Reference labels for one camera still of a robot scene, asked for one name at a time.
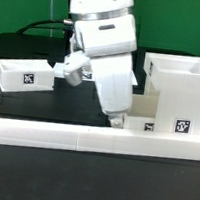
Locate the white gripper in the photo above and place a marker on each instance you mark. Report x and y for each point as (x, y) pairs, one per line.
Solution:
(113, 77)

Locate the white drawer box with knob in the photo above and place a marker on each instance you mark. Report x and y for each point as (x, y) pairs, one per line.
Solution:
(142, 114)

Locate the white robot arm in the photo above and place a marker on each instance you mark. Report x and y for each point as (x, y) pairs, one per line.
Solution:
(104, 37)

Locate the white border rail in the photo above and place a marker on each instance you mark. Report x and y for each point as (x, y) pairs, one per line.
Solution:
(98, 139)

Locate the white marker base plate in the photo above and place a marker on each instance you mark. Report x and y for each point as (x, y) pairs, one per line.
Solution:
(86, 73)

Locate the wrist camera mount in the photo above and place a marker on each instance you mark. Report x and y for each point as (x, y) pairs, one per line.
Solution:
(73, 64)

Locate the white drawer cabinet frame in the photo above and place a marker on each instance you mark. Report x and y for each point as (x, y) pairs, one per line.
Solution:
(177, 79)

